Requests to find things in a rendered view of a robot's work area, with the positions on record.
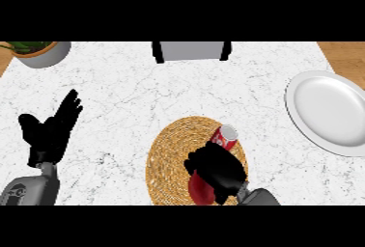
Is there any green potted plant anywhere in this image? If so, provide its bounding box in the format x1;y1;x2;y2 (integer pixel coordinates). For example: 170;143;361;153
0;41;55;55

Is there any red soda can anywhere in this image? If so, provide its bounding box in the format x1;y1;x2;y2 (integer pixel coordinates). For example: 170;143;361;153
210;123;239;152

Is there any white round plate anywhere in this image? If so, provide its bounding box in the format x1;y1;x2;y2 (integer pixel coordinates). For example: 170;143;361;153
284;69;365;158

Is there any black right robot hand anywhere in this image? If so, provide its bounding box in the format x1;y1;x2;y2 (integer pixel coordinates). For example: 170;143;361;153
182;140;250;206

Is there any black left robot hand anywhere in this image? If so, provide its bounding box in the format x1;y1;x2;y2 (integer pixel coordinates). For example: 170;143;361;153
18;89;84;169

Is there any round woven straw placemat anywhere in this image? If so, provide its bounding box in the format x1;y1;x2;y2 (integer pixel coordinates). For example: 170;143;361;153
143;116;250;206

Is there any red pear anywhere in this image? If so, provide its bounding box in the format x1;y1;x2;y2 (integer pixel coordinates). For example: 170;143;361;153
186;169;219;206

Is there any grey appliance with black legs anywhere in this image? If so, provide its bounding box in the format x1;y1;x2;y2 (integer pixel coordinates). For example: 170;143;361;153
151;41;234;65

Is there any grey plant pot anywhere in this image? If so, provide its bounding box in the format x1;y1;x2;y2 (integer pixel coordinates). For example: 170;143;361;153
10;41;72;69

